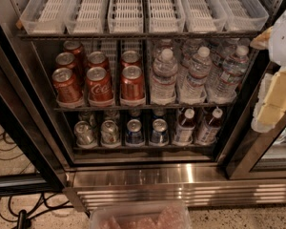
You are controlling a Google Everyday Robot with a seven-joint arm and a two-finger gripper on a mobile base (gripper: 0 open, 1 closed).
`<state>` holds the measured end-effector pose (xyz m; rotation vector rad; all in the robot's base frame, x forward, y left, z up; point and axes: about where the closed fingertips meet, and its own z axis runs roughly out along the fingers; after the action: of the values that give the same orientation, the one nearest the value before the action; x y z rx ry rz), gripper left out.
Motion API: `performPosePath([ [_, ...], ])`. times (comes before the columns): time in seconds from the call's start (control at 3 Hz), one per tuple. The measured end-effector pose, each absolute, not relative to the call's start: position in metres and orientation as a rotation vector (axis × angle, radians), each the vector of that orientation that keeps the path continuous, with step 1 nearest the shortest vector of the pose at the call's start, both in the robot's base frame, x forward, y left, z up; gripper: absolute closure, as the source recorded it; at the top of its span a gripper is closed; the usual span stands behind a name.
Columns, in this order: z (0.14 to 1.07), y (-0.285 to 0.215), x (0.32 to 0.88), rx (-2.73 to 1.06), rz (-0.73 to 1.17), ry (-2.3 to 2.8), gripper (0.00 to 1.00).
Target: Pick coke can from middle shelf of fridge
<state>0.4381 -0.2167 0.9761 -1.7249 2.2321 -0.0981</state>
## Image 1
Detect red can column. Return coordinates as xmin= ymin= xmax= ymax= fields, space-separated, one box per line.
xmin=120 ymin=51 xmax=141 ymax=69
xmin=121 ymin=66 xmax=144 ymax=100
xmin=88 ymin=51 xmax=110 ymax=72

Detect water bottle back middle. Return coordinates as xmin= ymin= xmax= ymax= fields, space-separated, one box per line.
xmin=178 ymin=38 xmax=204 ymax=87

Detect silver can bottom left back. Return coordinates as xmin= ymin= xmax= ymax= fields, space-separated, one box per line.
xmin=78 ymin=111 xmax=97 ymax=128

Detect water bottle back left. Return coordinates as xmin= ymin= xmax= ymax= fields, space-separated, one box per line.
xmin=153 ymin=39 xmax=174 ymax=60

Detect blue can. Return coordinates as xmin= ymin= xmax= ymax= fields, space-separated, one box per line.
xmin=151 ymin=118 xmax=169 ymax=145
xmin=126 ymin=119 xmax=144 ymax=144

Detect clear bin far right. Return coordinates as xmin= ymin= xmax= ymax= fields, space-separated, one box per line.
xmin=219 ymin=0 xmax=269 ymax=31

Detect open left fridge door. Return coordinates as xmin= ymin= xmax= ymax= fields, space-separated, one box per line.
xmin=0 ymin=26 xmax=66 ymax=197

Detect black cables on floor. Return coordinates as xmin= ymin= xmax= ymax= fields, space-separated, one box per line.
xmin=0 ymin=131 xmax=74 ymax=229

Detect red can left back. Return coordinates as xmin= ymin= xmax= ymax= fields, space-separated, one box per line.
xmin=63 ymin=40 xmax=87 ymax=68

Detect dark drink bottle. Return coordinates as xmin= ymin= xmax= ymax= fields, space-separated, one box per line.
xmin=174 ymin=109 xmax=195 ymax=142
xmin=195 ymin=107 xmax=223 ymax=145

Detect silver can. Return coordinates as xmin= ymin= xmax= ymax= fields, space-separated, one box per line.
xmin=104 ymin=110 xmax=120 ymax=124
xmin=101 ymin=120 xmax=119 ymax=144
xmin=73 ymin=121 xmax=94 ymax=145
xmin=78 ymin=111 xmax=97 ymax=128

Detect water bottle back right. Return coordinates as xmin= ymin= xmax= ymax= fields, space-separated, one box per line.
xmin=209 ymin=38 xmax=238 ymax=81

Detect clear plastic container on floor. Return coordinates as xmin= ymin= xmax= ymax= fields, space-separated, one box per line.
xmin=89 ymin=200 xmax=193 ymax=229

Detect dark drink bottle right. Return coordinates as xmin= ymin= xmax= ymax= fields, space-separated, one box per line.
xmin=195 ymin=107 xmax=223 ymax=145

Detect red can front left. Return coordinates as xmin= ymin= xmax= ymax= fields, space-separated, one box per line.
xmin=51 ymin=68 xmax=83 ymax=103

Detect clear bin far left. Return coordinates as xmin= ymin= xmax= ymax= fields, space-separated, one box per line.
xmin=20 ymin=0 xmax=70 ymax=35

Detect dark drink bottle left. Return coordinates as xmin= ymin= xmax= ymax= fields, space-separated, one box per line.
xmin=174 ymin=109 xmax=195 ymax=142

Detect water bottle front middle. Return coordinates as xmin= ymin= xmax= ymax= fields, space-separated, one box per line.
xmin=181 ymin=47 xmax=213 ymax=99

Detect red can left middle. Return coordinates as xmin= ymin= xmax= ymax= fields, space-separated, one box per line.
xmin=55 ymin=52 xmax=78 ymax=72

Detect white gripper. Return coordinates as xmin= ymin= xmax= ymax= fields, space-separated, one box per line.
xmin=250 ymin=10 xmax=286 ymax=126

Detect water bottle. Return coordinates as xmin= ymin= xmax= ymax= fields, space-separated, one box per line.
xmin=181 ymin=47 xmax=213 ymax=99
xmin=212 ymin=45 xmax=249 ymax=98
xmin=209 ymin=38 xmax=238 ymax=81
xmin=178 ymin=38 xmax=204 ymax=87
xmin=151 ymin=49 xmax=178 ymax=100
xmin=153 ymin=39 xmax=174 ymax=60

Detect clear bin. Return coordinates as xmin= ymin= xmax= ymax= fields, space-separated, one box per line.
xmin=107 ymin=0 xmax=144 ymax=33
xmin=20 ymin=0 xmax=70 ymax=35
xmin=181 ymin=0 xmax=227 ymax=32
xmin=64 ymin=0 xmax=109 ymax=34
xmin=147 ymin=0 xmax=185 ymax=33
xmin=219 ymin=0 xmax=269 ymax=31

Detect red Coca-Cola can front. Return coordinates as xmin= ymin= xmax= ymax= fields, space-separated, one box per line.
xmin=86 ymin=67 xmax=113 ymax=102

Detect stainless steel glass-door fridge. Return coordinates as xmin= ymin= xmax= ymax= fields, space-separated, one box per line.
xmin=0 ymin=0 xmax=286 ymax=211

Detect water bottle front right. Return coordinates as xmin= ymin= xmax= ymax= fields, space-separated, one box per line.
xmin=212 ymin=45 xmax=249 ymax=98

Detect water bottle front left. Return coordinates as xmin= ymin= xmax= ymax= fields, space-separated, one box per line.
xmin=151 ymin=49 xmax=178 ymax=100

